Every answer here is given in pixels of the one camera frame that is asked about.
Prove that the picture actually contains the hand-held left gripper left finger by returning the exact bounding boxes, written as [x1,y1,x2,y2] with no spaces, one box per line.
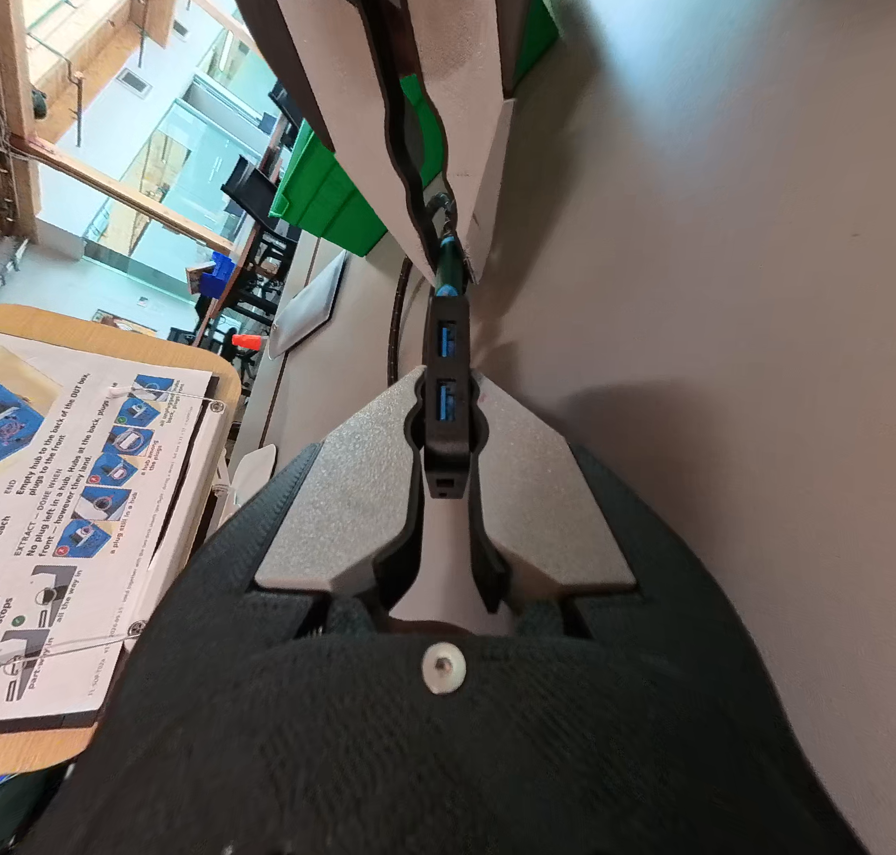
[253,368,428,593]

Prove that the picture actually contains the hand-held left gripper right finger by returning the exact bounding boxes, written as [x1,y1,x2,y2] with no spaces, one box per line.
[468,371,638,607]

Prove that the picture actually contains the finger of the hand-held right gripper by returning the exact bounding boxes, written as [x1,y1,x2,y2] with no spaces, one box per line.
[406,0,540,284]
[276,0,438,285]

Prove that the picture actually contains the black usb hub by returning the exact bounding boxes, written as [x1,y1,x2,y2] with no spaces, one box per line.
[422,295,471,500]

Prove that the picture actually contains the braided usb cable green plugs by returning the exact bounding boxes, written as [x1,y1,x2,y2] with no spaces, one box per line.
[388,194,466,387]

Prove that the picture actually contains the green plastic bin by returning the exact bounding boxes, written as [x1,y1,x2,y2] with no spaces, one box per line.
[269,0,564,257]

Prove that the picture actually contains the silver foil pouch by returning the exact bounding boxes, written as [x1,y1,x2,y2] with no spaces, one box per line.
[267,250,349,361]

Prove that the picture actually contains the small blue bin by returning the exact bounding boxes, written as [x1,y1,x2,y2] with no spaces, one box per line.
[199,252,235,299]

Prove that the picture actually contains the printed instruction sheet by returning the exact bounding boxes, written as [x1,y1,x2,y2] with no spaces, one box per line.
[0,330,214,719]

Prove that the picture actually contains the wooden document board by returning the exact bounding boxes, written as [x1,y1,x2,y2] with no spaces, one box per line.
[0,302,242,775]

